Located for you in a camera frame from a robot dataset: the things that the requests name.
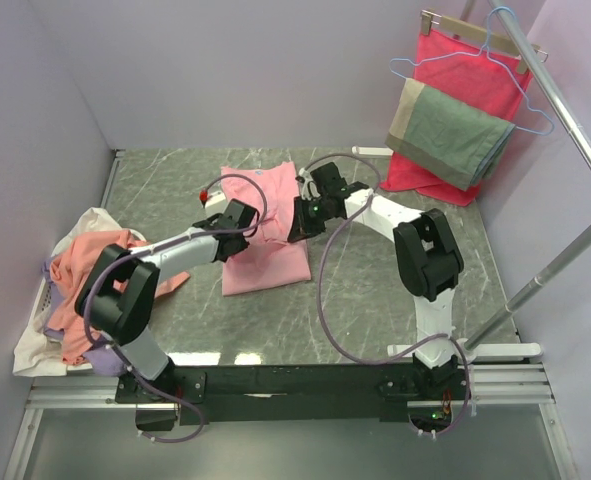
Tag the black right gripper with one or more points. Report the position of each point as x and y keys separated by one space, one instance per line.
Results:
x=302 y=228

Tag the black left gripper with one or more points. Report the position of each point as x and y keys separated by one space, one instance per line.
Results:
x=245 y=243

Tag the pink t-shirt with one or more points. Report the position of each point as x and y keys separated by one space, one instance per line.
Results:
x=270 y=260

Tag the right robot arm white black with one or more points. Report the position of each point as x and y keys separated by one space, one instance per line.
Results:
x=428 y=259

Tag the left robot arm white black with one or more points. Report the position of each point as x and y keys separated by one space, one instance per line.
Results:
x=118 y=296

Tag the white rack foot rear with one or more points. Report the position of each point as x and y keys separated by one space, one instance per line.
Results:
x=371 y=152

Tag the white rack foot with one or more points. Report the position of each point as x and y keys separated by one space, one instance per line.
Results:
x=371 y=152
x=502 y=352

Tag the salmon orange t-shirt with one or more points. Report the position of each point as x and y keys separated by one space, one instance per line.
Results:
x=91 y=244

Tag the green beige folded cloth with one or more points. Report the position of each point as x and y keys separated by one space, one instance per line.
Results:
x=459 y=144

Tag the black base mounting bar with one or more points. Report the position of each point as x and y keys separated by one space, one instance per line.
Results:
x=206 y=394

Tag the lavender purple t-shirt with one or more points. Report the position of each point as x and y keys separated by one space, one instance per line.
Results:
x=65 y=275

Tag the white laundry basket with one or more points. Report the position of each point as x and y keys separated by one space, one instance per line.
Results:
x=42 y=304

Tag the red mesh laundry bag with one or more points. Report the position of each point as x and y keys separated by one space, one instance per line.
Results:
x=455 y=68

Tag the white rack foot front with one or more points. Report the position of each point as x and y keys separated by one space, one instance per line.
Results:
x=502 y=352

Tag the white cream t-shirt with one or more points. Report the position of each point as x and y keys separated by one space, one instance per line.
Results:
x=37 y=354

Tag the wooden clip hanger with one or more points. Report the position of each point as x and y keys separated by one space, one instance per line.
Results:
x=472 y=33

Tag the silver clothes rack pole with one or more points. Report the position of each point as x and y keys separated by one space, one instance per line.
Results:
x=580 y=139

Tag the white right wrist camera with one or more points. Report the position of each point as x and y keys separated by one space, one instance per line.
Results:
x=308 y=188

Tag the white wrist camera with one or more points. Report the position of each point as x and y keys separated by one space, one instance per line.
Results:
x=213 y=201
x=308 y=188

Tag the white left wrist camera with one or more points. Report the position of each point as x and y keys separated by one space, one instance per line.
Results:
x=213 y=201

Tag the blue wire hanger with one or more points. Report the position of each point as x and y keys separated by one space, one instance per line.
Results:
x=484 y=51

